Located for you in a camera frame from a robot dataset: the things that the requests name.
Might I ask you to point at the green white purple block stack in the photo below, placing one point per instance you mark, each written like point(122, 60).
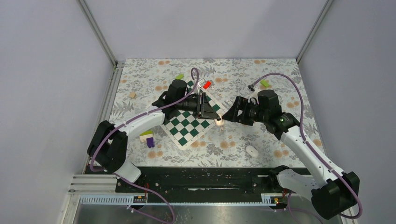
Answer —
point(148, 138)

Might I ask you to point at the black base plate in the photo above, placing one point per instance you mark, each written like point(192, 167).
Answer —
point(211, 185)

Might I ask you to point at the beige earbud charging case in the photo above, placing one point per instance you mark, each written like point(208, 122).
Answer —
point(219, 121)

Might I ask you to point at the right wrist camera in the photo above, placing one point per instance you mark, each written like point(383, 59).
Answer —
point(251, 88)

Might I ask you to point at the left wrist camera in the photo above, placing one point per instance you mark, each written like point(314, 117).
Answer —
point(201, 83)

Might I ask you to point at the white earbud case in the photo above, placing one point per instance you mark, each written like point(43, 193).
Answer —
point(252, 151)

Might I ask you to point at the floral patterned table mat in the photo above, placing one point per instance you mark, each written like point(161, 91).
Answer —
point(220, 146)

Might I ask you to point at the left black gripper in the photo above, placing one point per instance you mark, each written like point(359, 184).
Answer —
point(204, 110)

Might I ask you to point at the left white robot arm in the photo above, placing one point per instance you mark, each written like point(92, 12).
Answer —
point(108, 146)

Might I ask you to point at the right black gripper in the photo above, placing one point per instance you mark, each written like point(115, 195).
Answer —
point(242, 103)

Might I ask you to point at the red block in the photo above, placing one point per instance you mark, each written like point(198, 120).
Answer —
point(207, 85)

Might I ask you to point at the green white chessboard mat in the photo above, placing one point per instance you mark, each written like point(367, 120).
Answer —
point(184, 129)

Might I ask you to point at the green block left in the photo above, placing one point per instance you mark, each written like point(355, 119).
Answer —
point(179, 76)

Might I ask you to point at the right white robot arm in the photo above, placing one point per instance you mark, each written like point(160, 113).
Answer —
point(330, 190)

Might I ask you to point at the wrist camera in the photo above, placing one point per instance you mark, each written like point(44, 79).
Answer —
point(251, 88)
point(201, 83)

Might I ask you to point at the green block right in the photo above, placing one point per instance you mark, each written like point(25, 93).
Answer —
point(264, 83)

